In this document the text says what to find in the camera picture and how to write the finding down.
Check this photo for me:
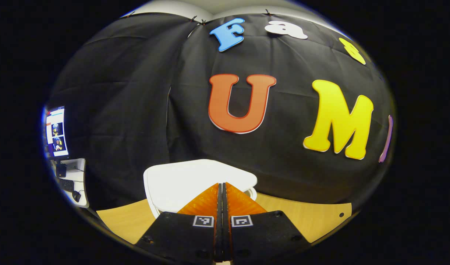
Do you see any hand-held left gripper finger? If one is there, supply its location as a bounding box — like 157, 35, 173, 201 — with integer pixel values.
223, 182, 311, 262
135, 182, 223, 262

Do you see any white desktop garbage bin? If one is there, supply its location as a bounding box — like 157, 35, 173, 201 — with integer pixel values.
143, 159, 258, 218

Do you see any wooden desktop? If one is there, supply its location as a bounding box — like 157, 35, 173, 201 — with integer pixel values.
96, 192, 352, 245

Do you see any black backdrop cloth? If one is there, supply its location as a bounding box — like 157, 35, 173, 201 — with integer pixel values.
45, 11, 396, 212

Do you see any white side table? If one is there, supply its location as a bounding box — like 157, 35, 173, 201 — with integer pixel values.
50, 158, 90, 209

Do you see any computer monitor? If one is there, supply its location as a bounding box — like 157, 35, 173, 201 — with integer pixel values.
44, 105, 70, 159

